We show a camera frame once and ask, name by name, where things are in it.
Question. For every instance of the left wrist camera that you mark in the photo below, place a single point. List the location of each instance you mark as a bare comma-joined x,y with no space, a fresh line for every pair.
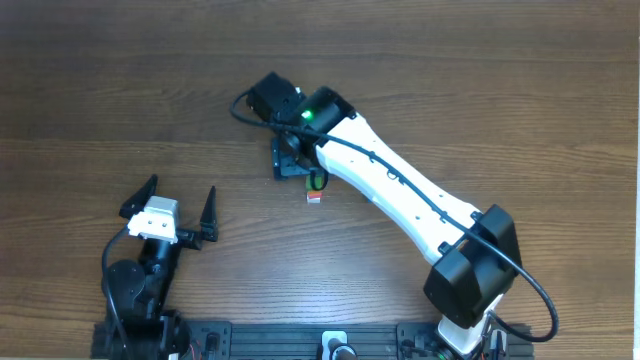
155,220

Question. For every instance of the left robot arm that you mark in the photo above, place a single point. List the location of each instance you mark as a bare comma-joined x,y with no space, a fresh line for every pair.
145,290

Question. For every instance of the green cube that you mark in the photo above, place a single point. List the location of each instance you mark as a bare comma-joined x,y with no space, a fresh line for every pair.
312,184

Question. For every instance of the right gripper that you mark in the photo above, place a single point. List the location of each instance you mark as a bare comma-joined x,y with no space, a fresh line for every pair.
287,162

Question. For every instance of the white cube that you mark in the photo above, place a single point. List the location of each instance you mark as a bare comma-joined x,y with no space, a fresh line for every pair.
313,200

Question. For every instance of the mounting rail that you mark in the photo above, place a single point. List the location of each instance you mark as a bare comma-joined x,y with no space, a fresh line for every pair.
280,342

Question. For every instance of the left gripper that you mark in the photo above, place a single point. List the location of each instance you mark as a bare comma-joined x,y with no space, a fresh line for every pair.
189,239

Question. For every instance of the orange cube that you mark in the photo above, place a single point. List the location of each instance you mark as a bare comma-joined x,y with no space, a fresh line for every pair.
315,193

